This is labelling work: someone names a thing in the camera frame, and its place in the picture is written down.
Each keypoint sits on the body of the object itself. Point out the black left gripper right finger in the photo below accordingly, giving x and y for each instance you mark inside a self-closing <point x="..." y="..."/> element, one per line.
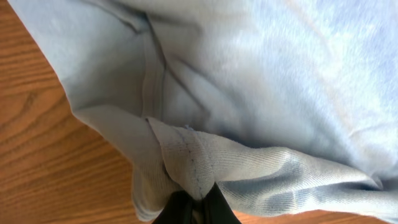
<point x="216" y="209"/>

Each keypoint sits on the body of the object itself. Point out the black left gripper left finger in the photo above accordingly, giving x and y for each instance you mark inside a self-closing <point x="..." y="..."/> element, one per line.
<point x="178" y="210"/>

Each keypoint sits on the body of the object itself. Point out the light blue t-shirt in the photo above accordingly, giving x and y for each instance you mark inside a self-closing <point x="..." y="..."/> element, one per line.
<point x="286" y="106"/>

